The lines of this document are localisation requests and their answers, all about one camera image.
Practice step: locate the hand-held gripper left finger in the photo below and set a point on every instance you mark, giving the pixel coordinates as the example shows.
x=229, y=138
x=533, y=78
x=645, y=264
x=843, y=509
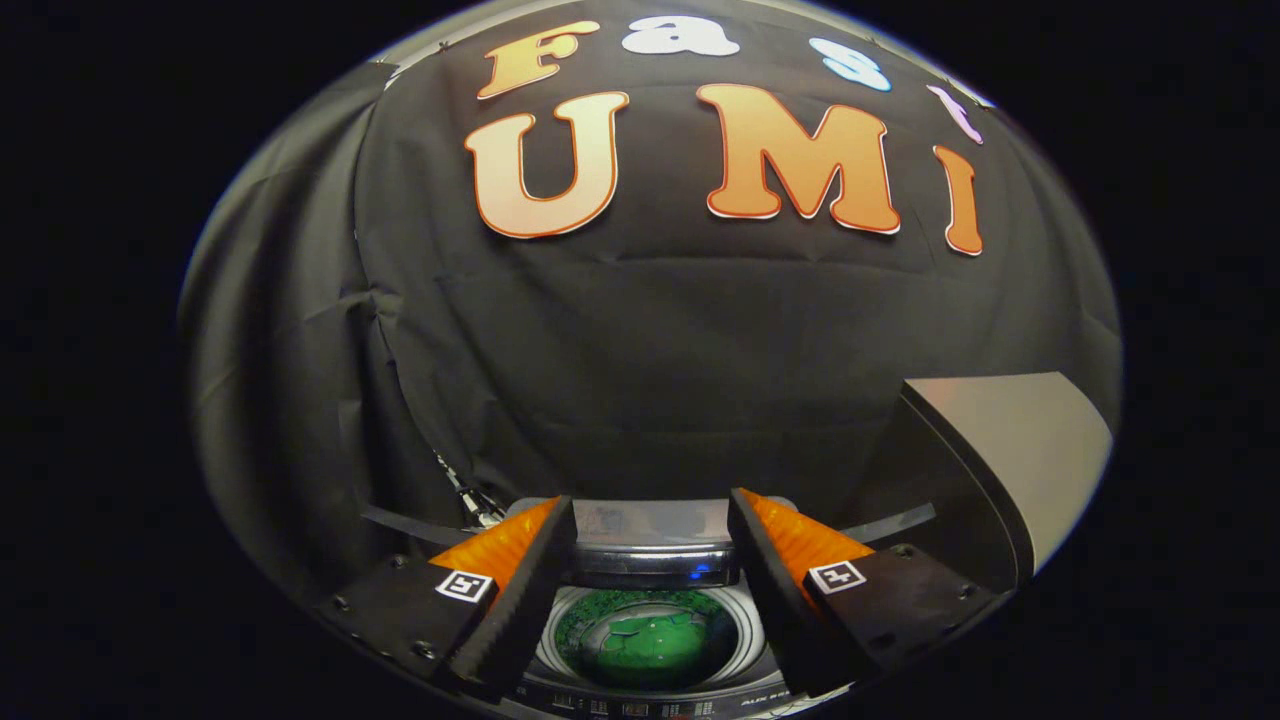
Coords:
x=520, y=620

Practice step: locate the dark grey washing machine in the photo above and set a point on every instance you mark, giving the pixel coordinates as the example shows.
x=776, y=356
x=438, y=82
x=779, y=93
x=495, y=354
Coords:
x=650, y=560

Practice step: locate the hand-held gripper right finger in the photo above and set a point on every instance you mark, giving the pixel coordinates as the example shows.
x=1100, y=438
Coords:
x=785, y=610

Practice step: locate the green polo shirt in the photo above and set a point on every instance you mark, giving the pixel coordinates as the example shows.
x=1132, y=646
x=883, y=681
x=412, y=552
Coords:
x=650, y=645

